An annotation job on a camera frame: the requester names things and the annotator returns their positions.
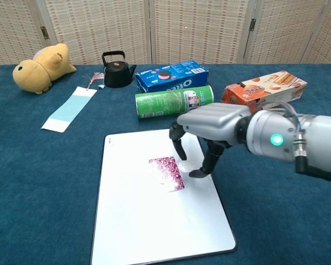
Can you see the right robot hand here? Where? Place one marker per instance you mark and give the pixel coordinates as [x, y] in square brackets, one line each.
[215, 121]

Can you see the pink patterned card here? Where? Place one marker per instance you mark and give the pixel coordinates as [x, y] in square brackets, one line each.
[165, 171]

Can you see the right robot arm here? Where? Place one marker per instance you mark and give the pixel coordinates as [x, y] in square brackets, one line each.
[320, 138]

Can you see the white rectangular board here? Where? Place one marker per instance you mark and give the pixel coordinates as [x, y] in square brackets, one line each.
[154, 220]

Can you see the green chips can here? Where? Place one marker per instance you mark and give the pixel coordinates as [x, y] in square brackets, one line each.
[165, 102]

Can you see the orange biscuit box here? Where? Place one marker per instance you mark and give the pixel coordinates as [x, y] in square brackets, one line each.
[264, 88]

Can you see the blue Oreo box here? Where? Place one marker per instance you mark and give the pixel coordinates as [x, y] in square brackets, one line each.
[171, 78]

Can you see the dark metal screen hinge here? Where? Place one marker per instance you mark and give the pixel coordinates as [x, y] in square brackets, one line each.
[45, 32]
[252, 24]

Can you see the black teapot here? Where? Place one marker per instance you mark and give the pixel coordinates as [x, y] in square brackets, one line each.
[117, 74]

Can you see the blue white tasselled bookmark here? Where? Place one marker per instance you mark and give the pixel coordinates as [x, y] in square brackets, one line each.
[69, 109]

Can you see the woven folding screen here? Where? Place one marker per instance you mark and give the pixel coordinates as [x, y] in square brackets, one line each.
[99, 27]

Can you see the yellow plush toy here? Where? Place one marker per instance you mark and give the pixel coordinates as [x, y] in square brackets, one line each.
[41, 70]

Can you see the blue table cover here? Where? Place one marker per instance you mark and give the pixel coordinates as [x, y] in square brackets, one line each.
[30, 179]

